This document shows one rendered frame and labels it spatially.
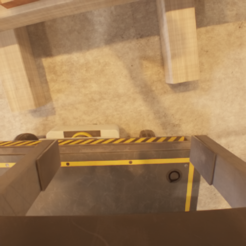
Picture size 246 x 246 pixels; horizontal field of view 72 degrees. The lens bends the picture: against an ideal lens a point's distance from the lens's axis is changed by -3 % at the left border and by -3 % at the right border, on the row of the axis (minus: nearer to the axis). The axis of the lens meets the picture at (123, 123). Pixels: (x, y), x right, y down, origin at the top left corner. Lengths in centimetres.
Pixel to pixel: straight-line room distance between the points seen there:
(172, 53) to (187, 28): 9
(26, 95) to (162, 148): 50
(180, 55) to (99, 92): 33
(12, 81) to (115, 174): 49
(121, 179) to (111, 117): 34
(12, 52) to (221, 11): 78
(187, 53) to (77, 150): 48
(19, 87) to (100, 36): 35
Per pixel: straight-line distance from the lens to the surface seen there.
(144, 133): 65
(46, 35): 80
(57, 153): 17
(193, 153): 17
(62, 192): 53
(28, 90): 71
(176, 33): 67
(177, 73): 66
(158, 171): 48
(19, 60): 72
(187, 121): 81
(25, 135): 75
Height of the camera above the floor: 73
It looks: 75 degrees down
